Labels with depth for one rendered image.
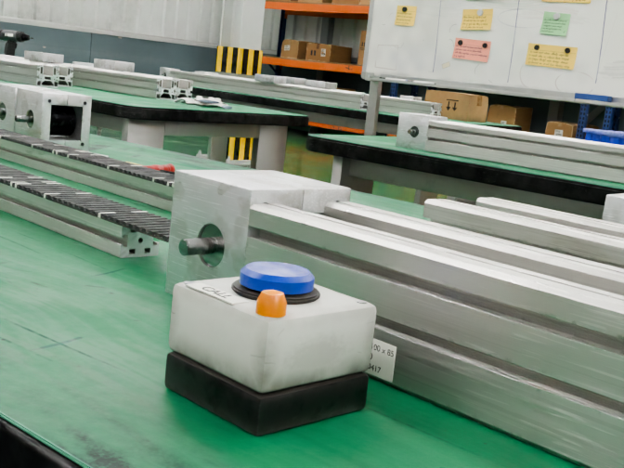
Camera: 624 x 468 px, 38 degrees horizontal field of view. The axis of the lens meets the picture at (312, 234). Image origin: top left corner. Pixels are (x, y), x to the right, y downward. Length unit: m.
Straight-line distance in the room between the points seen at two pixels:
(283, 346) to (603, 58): 3.29
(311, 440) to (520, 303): 0.13
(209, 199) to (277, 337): 0.24
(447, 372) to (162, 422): 0.16
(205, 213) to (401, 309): 0.19
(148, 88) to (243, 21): 5.01
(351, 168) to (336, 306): 2.17
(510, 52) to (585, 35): 0.32
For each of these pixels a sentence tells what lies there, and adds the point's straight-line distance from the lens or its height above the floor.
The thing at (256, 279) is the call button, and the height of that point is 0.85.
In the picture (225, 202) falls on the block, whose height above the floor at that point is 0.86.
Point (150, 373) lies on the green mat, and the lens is 0.53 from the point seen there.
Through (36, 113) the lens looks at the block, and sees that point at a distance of 1.61.
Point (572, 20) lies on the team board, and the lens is 3.76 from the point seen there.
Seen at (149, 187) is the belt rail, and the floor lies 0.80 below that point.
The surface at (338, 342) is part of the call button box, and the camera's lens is 0.48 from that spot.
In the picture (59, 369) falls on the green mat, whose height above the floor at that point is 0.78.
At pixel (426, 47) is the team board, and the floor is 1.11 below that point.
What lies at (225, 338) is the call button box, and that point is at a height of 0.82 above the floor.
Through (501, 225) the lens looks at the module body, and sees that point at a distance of 0.72.
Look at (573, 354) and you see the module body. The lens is 0.48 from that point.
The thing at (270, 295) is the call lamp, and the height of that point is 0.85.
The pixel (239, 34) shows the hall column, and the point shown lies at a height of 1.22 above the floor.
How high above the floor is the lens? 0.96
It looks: 10 degrees down
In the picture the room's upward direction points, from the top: 6 degrees clockwise
